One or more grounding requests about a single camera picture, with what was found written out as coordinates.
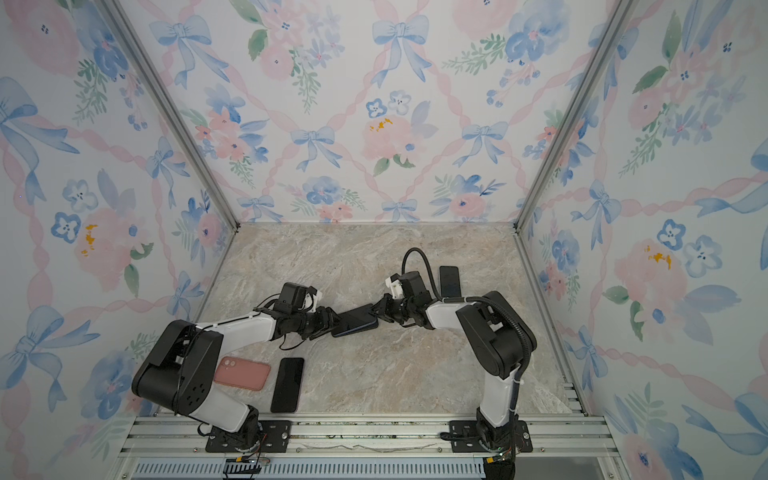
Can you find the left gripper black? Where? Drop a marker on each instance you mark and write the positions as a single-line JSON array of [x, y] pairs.
[[326, 321]]

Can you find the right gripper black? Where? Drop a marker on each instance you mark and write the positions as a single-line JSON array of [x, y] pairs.
[[385, 307]]

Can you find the black phone case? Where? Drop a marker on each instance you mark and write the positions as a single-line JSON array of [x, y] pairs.
[[354, 327]]

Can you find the black smartphone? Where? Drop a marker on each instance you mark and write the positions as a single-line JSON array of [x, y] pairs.
[[450, 282], [288, 385]]

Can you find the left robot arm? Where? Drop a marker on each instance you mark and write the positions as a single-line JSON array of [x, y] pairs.
[[178, 373]]

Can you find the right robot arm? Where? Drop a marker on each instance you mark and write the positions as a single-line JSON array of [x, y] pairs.
[[501, 341]]

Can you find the pink phone case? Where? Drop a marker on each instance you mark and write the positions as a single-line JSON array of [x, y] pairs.
[[242, 373]]

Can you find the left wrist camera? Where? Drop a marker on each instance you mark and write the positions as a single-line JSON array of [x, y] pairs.
[[295, 298]]

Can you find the aluminium rail frame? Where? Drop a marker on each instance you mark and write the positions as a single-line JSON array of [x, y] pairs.
[[373, 446]]

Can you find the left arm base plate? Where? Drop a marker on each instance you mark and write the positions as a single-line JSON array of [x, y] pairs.
[[265, 436]]

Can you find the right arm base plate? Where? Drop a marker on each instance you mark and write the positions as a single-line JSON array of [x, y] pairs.
[[466, 436]]

